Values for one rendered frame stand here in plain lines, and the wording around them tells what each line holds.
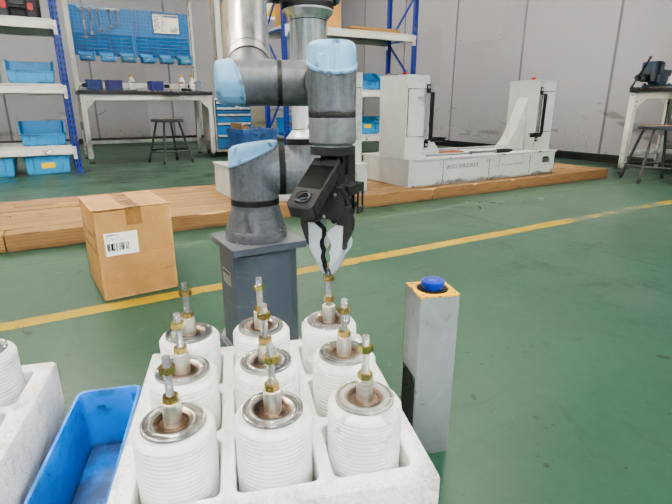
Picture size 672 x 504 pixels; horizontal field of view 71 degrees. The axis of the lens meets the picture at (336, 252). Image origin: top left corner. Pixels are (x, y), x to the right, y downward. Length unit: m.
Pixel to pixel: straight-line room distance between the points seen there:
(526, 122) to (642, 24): 2.17
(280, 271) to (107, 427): 0.48
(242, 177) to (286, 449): 0.68
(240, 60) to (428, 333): 0.55
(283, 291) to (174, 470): 0.65
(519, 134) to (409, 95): 1.26
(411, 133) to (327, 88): 2.55
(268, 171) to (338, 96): 0.41
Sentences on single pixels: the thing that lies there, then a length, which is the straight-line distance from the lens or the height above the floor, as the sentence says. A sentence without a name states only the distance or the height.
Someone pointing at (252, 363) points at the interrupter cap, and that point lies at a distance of 0.72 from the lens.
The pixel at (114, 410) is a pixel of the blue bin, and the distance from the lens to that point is 1.00.
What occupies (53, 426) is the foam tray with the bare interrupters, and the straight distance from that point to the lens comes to 0.97.
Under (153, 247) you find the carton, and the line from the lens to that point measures 1.70.
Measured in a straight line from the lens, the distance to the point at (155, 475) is 0.62.
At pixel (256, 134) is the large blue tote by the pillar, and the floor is 0.32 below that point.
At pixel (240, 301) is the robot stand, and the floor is 0.16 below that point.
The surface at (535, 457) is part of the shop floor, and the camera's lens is 1.01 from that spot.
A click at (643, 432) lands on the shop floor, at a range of 1.16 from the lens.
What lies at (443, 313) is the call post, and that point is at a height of 0.28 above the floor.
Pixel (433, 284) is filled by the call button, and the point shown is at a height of 0.33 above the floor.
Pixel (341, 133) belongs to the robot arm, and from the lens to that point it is 0.74.
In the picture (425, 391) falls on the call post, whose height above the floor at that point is 0.14.
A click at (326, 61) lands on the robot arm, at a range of 0.74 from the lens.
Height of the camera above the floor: 0.61
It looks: 17 degrees down
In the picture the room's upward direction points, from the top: straight up
